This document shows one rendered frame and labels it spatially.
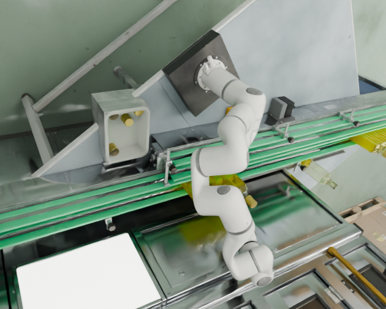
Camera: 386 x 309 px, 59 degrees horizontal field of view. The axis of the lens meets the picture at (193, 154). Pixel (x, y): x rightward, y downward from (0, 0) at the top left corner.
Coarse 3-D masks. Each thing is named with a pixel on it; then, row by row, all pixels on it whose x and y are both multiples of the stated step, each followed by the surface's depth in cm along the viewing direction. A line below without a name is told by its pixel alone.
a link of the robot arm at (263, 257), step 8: (256, 248) 107; (264, 248) 106; (256, 256) 105; (264, 256) 105; (272, 256) 106; (256, 264) 104; (264, 264) 104; (272, 264) 106; (264, 272) 108; (272, 272) 110; (256, 280) 109; (264, 280) 110
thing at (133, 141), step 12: (132, 108) 125; (144, 108) 126; (108, 120) 130; (120, 120) 132; (144, 120) 132; (108, 132) 133; (120, 132) 136; (132, 132) 138; (144, 132) 135; (108, 144) 127; (120, 144) 139; (132, 144) 142; (144, 144) 138; (108, 156) 130; (120, 156) 135; (132, 156) 136
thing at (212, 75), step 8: (208, 56) 128; (208, 64) 132; (216, 64) 130; (200, 72) 132; (208, 72) 130; (216, 72) 128; (224, 72) 127; (200, 80) 134; (208, 80) 130; (216, 80) 126; (224, 80) 124; (208, 88) 139; (216, 88) 126
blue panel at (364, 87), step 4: (360, 80) 235; (360, 84) 229; (364, 84) 230; (368, 84) 231; (360, 88) 223; (364, 88) 224; (368, 88) 224; (372, 88) 225; (376, 88) 226; (360, 92) 217; (364, 92) 218; (368, 92) 219; (372, 92) 220
